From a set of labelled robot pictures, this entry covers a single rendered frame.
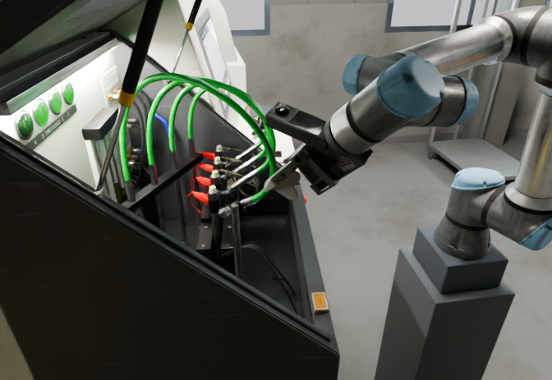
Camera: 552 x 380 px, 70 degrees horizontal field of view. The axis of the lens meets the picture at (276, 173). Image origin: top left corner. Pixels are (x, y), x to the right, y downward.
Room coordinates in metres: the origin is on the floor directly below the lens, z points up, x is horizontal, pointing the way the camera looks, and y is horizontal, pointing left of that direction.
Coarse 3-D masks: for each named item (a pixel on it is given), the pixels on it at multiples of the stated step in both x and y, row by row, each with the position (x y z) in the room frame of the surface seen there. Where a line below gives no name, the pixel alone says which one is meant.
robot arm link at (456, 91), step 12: (444, 84) 0.53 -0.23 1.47; (456, 84) 0.55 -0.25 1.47; (468, 84) 0.56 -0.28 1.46; (444, 96) 0.51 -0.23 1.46; (456, 96) 0.53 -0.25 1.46; (468, 96) 0.54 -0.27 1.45; (444, 108) 0.51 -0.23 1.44; (456, 108) 0.53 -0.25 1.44; (468, 108) 0.54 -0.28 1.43; (432, 120) 0.51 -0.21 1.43; (444, 120) 0.52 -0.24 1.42; (456, 120) 0.54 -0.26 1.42
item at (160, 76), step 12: (168, 72) 0.77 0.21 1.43; (144, 84) 0.78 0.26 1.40; (192, 84) 0.74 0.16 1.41; (204, 84) 0.73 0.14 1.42; (216, 96) 0.72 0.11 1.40; (228, 96) 0.72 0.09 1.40; (240, 108) 0.71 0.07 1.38; (252, 120) 0.70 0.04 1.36; (120, 132) 0.81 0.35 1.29; (120, 144) 0.81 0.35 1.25; (264, 144) 0.69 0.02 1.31; (276, 168) 0.68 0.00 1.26; (264, 192) 0.69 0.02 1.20
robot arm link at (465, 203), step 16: (464, 176) 0.90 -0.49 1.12; (480, 176) 0.89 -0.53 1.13; (496, 176) 0.88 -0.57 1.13; (464, 192) 0.87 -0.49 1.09; (480, 192) 0.85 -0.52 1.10; (496, 192) 0.84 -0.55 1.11; (448, 208) 0.91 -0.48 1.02; (464, 208) 0.86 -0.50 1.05; (480, 208) 0.83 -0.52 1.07; (464, 224) 0.86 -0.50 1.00; (480, 224) 0.85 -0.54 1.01
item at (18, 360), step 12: (0, 312) 0.46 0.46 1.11; (0, 324) 0.46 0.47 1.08; (0, 336) 0.46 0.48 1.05; (12, 336) 0.46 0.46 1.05; (0, 348) 0.46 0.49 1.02; (12, 348) 0.46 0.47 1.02; (0, 360) 0.46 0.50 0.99; (12, 360) 0.46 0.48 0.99; (24, 360) 0.46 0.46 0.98; (0, 372) 0.46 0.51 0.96; (12, 372) 0.46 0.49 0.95; (24, 372) 0.46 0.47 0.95
